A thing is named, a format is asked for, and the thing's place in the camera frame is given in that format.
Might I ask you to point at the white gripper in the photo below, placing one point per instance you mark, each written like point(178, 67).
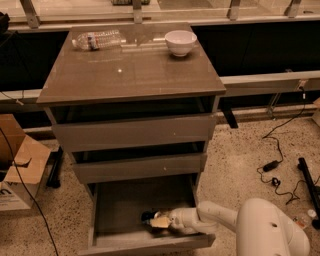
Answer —
point(177, 219)

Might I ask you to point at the blue pepsi can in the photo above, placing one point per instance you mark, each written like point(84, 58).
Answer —
point(147, 216)

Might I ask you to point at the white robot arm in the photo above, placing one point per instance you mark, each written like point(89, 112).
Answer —
point(261, 228)

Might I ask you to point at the grey open bottom drawer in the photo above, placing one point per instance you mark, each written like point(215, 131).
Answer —
point(116, 227)

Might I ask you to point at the grey middle drawer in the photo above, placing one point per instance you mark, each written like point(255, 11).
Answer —
point(148, 167)

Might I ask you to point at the grey top drawer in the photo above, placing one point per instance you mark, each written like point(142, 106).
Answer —
point(134, 133)

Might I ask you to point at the grey three-drawer cabinet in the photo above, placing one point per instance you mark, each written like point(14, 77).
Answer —
point(141, 111)

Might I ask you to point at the black stand leg left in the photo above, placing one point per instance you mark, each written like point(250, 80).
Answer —
point(54, 164)

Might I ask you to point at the black stand leg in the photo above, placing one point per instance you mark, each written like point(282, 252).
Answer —
point(54, 164)
point(313, 189)

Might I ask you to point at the small bottle on floor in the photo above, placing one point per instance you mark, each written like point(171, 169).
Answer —
point(305, 219)

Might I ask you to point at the brown cardboard box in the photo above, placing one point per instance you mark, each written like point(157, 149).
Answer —
point(23, 162)

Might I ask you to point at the black stand leg right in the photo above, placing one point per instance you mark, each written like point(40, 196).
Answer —
point(313, 189)

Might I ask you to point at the white ceramic bowl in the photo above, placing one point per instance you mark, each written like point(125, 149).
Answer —
point(180, 42)

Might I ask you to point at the clear plastic water bottle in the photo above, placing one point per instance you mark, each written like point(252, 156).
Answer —
point(92, 41)

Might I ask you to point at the metal window railing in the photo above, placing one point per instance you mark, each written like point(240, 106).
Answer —
point(230, 58)

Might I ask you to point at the black power adapter with cable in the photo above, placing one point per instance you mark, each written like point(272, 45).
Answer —
point(274, 181)

